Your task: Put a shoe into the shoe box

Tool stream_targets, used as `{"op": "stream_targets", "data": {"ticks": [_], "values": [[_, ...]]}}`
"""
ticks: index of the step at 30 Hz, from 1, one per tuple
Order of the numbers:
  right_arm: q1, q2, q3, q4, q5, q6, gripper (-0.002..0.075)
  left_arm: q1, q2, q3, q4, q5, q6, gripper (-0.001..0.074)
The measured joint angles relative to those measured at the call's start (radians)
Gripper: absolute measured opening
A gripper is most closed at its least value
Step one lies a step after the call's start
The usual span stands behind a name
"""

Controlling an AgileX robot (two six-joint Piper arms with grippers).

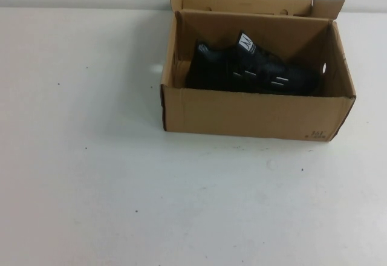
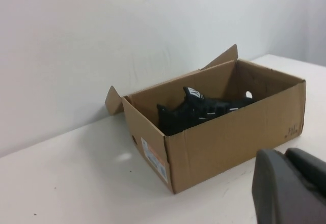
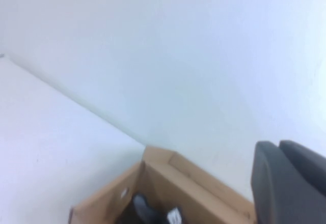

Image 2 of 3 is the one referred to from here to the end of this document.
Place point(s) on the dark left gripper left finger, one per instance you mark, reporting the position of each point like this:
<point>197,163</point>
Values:
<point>267,183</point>

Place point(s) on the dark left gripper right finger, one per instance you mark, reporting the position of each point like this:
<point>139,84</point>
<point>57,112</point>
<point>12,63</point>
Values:
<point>308,183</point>

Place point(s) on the black knit sneaker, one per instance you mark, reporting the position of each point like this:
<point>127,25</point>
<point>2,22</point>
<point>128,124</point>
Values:
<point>183,114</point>

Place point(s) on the brown cardboard shoe box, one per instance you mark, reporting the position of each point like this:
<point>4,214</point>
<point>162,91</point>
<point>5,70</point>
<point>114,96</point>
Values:
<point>216,147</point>

